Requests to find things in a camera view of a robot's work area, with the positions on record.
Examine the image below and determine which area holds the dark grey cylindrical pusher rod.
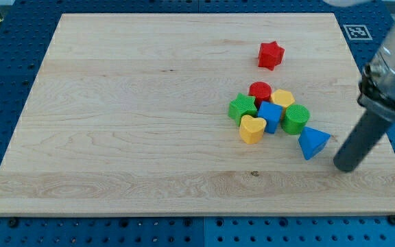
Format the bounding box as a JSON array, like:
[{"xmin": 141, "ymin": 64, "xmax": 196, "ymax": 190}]
[{"xmin": 333, "ymin": 110, "xmax": 392, "ymax": 172}]

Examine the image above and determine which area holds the blue triangle block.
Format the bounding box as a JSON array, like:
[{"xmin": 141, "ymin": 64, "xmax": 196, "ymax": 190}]
[{"xmin": 298, "ymin": 127, "xmax": 331, "ymax": 160}]

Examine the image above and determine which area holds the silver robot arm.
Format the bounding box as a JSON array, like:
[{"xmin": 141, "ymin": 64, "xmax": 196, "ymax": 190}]
[{"xmin": 333, "ymin": 23, "xmax": 395, "ymax": 172}]

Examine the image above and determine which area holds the green cylinder block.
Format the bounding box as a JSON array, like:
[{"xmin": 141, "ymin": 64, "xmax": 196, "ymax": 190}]
[{"xmin": 281, "ymin": 104, "xmax": 311, "ymax": 135}]

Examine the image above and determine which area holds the yellow hexagon block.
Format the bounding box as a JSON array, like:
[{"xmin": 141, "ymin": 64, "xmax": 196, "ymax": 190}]
[{"xmin": 270, "ymin": 89, "xmax": 296, "ymax": 119}]

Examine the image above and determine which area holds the white fiducial marker tag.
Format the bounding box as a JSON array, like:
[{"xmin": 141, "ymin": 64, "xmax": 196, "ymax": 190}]
[{"xmin": 344, "ymin": 24, "xmax": 372, "ymax": 40}]

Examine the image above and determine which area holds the blue cube block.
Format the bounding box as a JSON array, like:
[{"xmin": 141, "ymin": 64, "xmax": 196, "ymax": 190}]
[{"xmin": 257, "ymin": 102, "xmax": 283, "ymax": 134}]

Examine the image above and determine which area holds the red cylinder block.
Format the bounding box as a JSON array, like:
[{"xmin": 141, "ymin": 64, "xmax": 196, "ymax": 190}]
[{"xmin": 248, "ymin": 81, "xmax": 272, "ymax": 108}]

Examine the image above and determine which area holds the yellow heart block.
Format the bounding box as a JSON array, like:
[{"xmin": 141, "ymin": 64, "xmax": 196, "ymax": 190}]
[{"xmin": 239, "ymin": 115, "xmax": 267, "ymax": 144}]

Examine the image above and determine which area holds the red star block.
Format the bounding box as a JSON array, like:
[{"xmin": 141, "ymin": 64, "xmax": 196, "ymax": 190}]
[{"xmin": 258, "ymin": 41, "xmax": 285, "ymax": 71}]

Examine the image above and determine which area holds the green star block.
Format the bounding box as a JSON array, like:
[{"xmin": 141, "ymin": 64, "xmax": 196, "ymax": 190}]
[{"xmin": 228, "ymin": 93, "xmax": 258, "ymax": 126}]

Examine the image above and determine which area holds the light wooden board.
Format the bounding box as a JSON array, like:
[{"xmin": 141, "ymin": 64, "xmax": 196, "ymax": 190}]
[{"xmin": 0, "ymin": 13, "xmax": 395, "ymax": 217}]

